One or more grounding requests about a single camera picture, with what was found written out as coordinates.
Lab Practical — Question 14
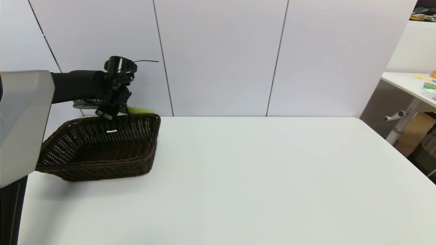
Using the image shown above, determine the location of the black camera cable white label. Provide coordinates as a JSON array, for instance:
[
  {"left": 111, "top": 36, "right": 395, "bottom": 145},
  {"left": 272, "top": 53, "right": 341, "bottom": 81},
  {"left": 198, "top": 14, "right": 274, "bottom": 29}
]
[{"left": 102, "top": 102, "right": 132, "bottom": 134}]

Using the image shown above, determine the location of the grey brush with green handle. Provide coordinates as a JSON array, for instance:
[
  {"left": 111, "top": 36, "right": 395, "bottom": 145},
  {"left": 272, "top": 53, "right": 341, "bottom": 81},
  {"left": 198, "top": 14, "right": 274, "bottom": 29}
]
[{"left": 73, "top": 99, "right": 156, "bottom": 116}]

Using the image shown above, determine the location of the dark brown wicker basket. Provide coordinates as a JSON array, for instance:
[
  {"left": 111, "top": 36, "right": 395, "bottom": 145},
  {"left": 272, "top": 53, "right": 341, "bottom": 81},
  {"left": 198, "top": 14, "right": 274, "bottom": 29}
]
[{"left": 35, "top": 114, "right": 162, "bottom": 182}]

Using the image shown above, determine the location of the white perforated partition panel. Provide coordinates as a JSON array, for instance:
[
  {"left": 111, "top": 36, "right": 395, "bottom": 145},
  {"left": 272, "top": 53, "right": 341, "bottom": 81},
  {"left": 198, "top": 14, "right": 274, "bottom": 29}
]
[{"left": 385, "top": 20, "right": 436, "bottom": 74}]

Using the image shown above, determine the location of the yellow and black clutter pile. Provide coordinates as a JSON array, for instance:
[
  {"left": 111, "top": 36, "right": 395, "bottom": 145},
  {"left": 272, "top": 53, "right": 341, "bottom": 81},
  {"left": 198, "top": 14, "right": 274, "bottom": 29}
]
[{"left": 410, "top": 0, "right": 436, "bottom": 22}]

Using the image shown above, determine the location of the grey perforated panel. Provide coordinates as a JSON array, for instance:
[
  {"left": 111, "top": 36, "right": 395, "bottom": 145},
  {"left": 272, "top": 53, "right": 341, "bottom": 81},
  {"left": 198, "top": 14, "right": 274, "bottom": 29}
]
[{"left": 359, "top": 80, "right": 414, "bottom": 138}]

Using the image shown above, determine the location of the grey table crank handle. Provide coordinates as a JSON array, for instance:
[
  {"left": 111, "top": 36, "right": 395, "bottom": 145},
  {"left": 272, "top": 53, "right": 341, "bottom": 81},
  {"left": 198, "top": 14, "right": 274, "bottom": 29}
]
[{"left": 384, "top": 111, "right": 408, "bottom": 122}]

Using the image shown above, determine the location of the brown cardboard box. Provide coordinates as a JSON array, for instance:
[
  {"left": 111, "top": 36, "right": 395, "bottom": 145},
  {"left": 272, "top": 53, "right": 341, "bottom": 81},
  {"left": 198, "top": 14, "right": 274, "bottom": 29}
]
[{"left": 394, "top": 112, "right": 436, "bottom": 158}]

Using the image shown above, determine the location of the white side table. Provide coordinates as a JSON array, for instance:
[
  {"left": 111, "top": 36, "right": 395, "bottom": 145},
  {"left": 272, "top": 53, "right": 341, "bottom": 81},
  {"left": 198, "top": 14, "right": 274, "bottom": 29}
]
[{"left": 380, "top": 72, "right": 436, "bottom": 146}]

